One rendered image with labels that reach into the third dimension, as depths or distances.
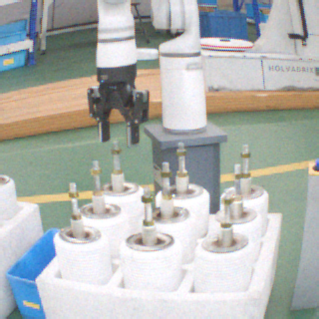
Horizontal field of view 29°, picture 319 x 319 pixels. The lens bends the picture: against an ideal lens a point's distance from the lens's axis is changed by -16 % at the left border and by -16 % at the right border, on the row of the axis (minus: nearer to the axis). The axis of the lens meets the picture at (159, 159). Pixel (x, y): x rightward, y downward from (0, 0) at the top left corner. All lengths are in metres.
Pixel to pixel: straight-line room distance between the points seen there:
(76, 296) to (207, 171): 0.54
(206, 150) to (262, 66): 1.72
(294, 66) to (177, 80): 1.84
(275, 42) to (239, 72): 0.38
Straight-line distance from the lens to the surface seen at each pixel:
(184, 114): 1.44
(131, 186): 1.30
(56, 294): 1.08
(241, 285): 1.03
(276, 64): 3.17
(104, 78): 1.21
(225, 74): 3.07
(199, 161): 1.45
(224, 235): 1.01
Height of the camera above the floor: 0.67
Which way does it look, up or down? 16 degrees down
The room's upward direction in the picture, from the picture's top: 3 degrees counter-clockwise
